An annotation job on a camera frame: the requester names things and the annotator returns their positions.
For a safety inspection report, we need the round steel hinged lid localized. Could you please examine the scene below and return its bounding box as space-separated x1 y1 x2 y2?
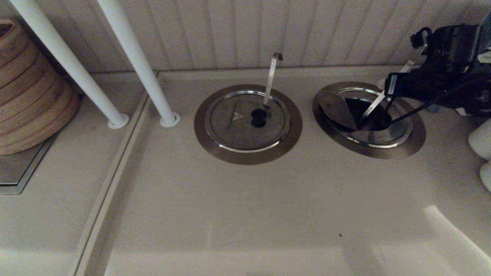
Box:
318 87 414 148
204 90 291 153

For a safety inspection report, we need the black rounded plastic object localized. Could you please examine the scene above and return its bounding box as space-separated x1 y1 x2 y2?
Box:
250 108 268 128

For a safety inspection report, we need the recessed dark soup pot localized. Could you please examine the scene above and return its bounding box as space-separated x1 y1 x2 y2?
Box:
344 97 393 131

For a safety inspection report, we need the teal striped container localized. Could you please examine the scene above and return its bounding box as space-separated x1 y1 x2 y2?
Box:
481 13 491 50

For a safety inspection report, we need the white round support pole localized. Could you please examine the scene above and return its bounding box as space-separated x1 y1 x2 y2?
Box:
8 0 130 130
96 0 181 128

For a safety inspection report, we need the bamboo steamer basket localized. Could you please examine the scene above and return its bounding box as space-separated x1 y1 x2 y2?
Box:
0 96 81 156
0 71 64 121
0 18 30 69
0 57 52 106
0 40 41 88
0 82 73 138

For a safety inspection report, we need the black camera cable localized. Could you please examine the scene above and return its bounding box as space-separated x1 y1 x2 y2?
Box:
384 77 488 125

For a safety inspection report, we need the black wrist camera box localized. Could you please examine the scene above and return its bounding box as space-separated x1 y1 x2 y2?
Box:
410 25 481 66

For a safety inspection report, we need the left steel ladle handle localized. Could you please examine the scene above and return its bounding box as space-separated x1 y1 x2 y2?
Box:
262 53 283 108

